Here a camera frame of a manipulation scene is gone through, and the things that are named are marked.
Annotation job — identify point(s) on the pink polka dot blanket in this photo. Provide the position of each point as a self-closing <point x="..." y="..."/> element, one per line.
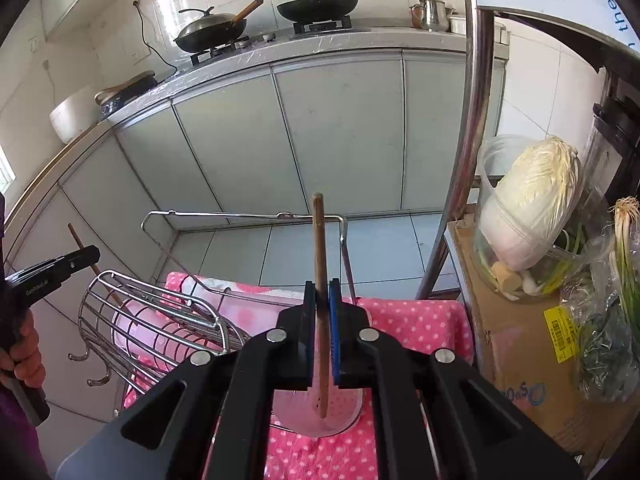
<point x="425" y="330"/>

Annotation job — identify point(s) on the gas stove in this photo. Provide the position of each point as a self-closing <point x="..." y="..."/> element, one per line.
<point x="260" y="37"/>

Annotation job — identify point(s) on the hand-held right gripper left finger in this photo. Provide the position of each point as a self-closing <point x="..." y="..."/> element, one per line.
<point x="310" y="320"/>

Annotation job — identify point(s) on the steel kettle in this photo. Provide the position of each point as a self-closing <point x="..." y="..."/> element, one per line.
<point x="434" y="15"/>

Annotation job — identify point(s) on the wooden board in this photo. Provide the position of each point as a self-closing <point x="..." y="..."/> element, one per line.
<point x="125" y="85"/>

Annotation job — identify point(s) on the wok lid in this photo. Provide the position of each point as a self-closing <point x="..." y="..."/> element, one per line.
<point x="205" y="21"/>

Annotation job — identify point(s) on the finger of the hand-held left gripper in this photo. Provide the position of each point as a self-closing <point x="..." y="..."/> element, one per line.
<point x="75" y="259"/>

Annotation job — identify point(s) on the white square container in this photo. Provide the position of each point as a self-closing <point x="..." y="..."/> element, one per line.
<point x="457" y="25"/>

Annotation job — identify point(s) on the bag of dark leafy greens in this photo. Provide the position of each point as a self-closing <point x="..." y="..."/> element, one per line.
<point x="605" y="350"/>

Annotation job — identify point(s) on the person's left hand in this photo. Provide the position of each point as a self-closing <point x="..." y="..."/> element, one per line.
<point x="27" y="355"/>

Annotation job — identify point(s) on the black metal object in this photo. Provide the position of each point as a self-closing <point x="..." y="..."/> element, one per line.
<point x="615" y="125"/>

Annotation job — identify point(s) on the pale green kitchen cabinet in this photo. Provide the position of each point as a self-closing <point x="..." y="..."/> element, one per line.
<point x="325" y="135"/>

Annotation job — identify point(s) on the white rice cooker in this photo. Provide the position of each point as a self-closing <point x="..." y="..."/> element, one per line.
<point x="75" y="115"/>

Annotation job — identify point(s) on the cardboard box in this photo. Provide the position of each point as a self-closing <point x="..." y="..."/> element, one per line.
<point x="515" y="340"/>

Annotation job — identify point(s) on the clear plastic bag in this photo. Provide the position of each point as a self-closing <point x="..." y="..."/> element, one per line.
<point x="489" y="160"/>

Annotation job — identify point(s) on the window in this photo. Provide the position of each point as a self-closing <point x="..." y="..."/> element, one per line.
<point x="5" y="170"/>

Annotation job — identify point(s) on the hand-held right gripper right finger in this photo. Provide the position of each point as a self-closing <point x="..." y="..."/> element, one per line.
<point x="334" y="330"/>

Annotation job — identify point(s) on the napa cabbage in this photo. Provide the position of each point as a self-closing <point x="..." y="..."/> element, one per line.
<point x="530" y="195"/>

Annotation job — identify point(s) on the wooden chopstick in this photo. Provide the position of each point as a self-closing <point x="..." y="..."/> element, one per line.
<point x="75" y="235"/>
<point x="320" y="240"/>

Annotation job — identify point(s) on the pink perforated plastic cup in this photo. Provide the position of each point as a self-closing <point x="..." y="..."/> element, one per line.
<point x="300" y="410"/>

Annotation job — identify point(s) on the purple garment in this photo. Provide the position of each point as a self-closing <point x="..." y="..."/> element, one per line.
<point x="20" y="440"/>

